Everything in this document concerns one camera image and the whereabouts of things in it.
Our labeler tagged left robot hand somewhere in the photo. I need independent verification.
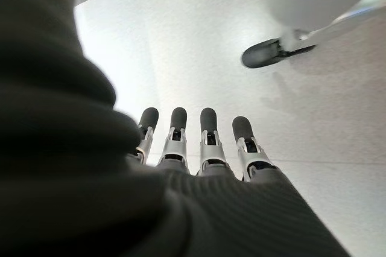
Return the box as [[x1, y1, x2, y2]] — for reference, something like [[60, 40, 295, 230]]
[[0, 0, 350, 257]]

